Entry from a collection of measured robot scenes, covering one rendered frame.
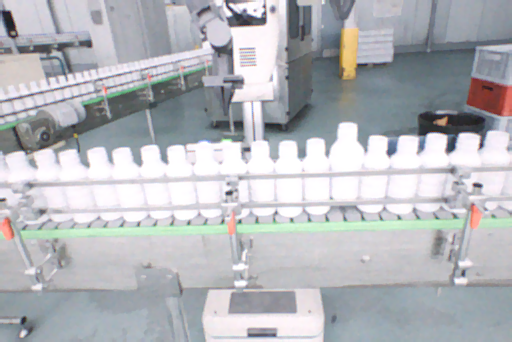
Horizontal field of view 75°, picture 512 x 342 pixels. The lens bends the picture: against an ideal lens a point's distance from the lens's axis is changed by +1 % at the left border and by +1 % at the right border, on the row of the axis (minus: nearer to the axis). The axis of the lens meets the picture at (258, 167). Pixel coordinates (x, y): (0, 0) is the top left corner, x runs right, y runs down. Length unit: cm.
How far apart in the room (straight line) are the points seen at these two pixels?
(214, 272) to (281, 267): 16
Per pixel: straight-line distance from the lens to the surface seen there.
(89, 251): 87
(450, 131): 271
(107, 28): 659
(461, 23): 1417
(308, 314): 153
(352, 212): 77
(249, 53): 122
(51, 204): 88
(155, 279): 85
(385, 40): 1025
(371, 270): 82
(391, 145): 140
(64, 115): 205
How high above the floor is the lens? 140
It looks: 24 degrees down
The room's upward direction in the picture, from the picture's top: 4 degrees counter-clockwise
